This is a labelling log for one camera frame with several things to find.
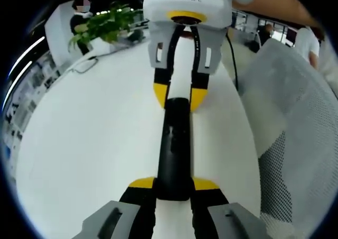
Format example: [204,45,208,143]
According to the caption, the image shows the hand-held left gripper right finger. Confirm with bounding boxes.
[189,177,273,239]

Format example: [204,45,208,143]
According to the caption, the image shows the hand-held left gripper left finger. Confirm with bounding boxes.
[71,177,159,239]

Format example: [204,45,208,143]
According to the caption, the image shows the black remote control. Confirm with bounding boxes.
[157,97,195,201]

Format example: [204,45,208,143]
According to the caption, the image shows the small black object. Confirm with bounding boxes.
[126,29,146,43]

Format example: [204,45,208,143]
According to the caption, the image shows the white plant pot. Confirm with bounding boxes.
[89,36,125,55]

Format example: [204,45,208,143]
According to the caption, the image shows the green potted plant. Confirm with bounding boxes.
[68,3,145,52]

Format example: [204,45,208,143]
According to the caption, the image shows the white mesh office chair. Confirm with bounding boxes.
[237,40,338,239]

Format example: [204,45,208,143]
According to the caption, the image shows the white square pillar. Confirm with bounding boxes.
[44,5,80,68]

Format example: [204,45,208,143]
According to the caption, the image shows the white display cabinets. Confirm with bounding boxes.
[2,53,62,158]

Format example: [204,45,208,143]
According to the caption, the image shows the ceiling light strip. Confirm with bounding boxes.
[2,61,33,110]
[7,36,46,78]

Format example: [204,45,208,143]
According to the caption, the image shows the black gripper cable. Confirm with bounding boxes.
[225,34,240,91]

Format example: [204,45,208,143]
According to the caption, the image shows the grey table cable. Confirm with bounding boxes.
[70,55,100,75]

